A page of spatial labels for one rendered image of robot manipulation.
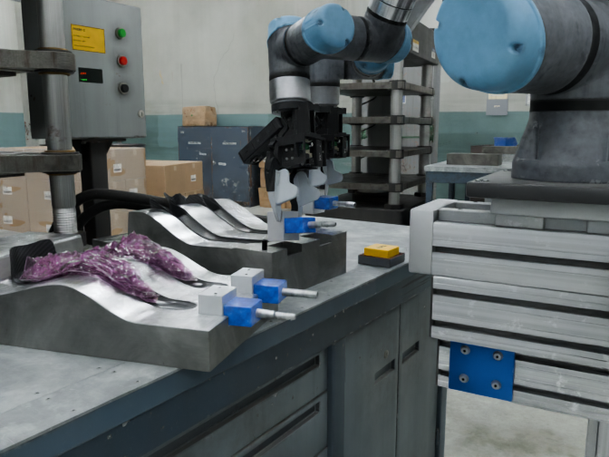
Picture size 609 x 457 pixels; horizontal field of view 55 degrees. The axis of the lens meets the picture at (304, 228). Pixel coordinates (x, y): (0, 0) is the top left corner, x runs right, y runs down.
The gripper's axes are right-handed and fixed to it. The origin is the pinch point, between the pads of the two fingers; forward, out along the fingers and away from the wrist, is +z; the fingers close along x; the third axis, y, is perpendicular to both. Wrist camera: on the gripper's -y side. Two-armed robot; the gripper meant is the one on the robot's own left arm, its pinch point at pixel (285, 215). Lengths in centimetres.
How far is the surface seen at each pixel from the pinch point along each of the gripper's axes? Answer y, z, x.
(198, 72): -548, -255, 545
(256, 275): 6.3, 9.8, -17.0
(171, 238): -22.9, 3.2, -6.7
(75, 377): -1.6, 20.6, -43.0
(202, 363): 10.3, 19.7, -33.1
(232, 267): -8.0, 9.2, -6.0
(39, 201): -397, -38, 193
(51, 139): -71, -23, -1
